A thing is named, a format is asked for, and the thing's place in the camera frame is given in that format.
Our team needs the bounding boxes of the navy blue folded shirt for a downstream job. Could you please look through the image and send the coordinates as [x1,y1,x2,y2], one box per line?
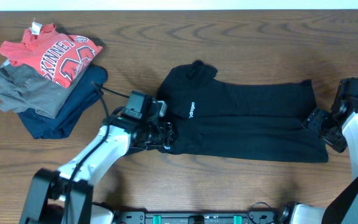
[18,64,108,139]

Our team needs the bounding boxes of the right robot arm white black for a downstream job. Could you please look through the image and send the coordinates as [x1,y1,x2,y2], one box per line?
[287,100,358,224]

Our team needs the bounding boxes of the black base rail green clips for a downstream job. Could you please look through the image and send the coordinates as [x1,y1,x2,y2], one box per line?
[91,202,291,224]

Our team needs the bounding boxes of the grey folded shirt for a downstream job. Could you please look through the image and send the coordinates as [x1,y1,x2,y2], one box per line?
[0,60,84,118]

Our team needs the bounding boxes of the red printed t-shirt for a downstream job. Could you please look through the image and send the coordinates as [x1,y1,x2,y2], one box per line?
[0,22,103,88]

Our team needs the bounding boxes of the black polo shirt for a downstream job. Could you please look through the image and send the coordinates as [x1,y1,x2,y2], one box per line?
[157,60,329,163]

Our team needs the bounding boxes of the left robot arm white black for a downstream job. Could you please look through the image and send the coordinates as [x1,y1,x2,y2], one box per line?
[19,115,174,223]

